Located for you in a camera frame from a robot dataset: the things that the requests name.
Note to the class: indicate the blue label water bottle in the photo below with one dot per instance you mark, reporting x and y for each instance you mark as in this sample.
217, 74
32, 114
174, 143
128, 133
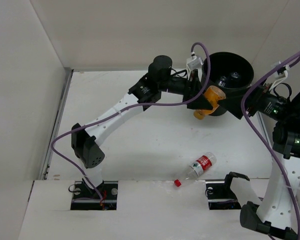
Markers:
222, 81

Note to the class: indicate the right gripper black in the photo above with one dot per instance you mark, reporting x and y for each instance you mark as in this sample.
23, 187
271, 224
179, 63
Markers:
255, 98

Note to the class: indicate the black ribbed plastic bin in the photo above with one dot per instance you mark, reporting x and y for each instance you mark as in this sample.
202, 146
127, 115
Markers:
230, 72

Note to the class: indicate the aluminium table edge rail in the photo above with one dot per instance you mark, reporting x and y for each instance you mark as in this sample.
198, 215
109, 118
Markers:
265, 159
47, 158

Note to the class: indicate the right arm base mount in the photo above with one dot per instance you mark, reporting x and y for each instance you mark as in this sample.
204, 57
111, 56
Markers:
220, 196

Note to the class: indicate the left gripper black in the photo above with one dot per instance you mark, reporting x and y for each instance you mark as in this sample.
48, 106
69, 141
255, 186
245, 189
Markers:
192, 90

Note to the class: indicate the clear crushed plastic bottle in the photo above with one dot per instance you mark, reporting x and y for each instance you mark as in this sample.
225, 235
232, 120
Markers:
235, 76

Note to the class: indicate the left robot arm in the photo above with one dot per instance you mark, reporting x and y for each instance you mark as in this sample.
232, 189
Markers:
86, 140

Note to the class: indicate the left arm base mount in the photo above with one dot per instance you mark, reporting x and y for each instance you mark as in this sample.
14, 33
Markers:
85, 198

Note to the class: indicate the orange juice bottle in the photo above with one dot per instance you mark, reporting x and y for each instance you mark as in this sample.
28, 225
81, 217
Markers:
212, 94

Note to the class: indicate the red label water bottle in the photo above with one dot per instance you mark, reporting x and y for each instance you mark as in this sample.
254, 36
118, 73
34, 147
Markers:
195, 169

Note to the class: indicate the aluminium table edge rail left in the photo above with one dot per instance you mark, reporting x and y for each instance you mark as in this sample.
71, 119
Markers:
47, 158

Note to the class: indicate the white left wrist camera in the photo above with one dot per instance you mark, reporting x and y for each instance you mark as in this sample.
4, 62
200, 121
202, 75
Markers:
194, 62

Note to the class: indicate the aluminium table edge rail right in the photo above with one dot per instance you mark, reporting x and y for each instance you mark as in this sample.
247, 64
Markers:
265, 159

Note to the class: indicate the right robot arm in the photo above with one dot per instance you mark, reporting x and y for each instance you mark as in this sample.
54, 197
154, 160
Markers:
276, 215

